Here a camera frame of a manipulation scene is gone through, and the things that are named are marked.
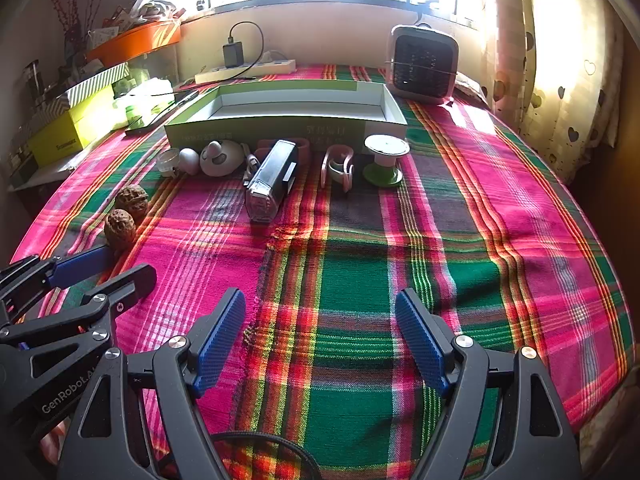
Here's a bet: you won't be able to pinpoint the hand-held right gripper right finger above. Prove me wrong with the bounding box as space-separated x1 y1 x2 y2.
395 287 583 480

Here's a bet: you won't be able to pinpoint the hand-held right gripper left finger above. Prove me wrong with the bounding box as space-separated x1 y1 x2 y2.
57 287 247 480

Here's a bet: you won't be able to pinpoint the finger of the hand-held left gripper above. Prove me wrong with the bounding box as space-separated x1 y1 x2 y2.
0 263 157 345
0 245 117 311

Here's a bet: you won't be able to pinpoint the brown walnut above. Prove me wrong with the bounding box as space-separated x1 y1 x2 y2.
116 185 150 221
104 209 137 256

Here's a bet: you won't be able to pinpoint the small white jar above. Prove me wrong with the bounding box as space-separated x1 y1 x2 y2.
156 149 181 178

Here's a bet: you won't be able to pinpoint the small white round gadget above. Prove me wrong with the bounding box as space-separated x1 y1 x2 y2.
178 148 201 176

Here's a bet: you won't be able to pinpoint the white panda-face gadget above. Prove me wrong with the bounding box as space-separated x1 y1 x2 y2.
200 140 246 177

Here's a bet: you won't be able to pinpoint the black bike light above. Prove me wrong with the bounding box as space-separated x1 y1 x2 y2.
245 140 298 224

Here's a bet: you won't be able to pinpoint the white usb cable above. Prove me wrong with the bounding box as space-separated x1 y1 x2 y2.
242 152 261 188

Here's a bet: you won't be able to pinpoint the pink clip holder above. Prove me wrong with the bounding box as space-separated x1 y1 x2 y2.
254 138 312 166
320 144 356 195

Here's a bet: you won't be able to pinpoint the green spool with white top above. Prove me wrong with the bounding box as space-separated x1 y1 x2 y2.
362 134 410 188

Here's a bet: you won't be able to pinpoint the green and white cardboard box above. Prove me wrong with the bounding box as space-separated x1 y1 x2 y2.
164 79 408 151

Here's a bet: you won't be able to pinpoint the plaid blanket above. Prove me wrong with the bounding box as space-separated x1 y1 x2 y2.
10 62 636 480

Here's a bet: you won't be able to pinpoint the yellow-green box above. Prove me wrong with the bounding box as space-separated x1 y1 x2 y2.
27 85 128 166

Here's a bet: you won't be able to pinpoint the black smartphone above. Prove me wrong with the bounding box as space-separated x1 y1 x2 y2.
125 89 201 136

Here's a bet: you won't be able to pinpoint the green striped box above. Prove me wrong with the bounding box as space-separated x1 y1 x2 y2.
65 61 130 109

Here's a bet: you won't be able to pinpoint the orange box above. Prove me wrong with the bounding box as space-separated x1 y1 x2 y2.
85 20 182 68

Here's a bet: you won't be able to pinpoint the black charger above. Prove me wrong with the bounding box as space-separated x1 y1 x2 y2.
222 35 244 69

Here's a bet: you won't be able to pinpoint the white power strip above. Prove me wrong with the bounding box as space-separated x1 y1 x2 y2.
194 58 297 85

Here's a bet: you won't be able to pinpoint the dried red branches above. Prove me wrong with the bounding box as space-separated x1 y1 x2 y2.
47 0 108 46

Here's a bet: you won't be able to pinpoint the white plastic wrapping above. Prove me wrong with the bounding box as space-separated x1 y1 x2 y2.
127 0 186 23

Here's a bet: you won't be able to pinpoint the small desktop fan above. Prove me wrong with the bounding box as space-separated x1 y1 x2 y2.
385 24 458 106

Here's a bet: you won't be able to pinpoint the heart-print curtain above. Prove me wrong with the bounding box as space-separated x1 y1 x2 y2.
490 0 626 186

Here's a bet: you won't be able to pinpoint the black charger cable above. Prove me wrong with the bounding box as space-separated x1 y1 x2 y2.
227 21 267 81

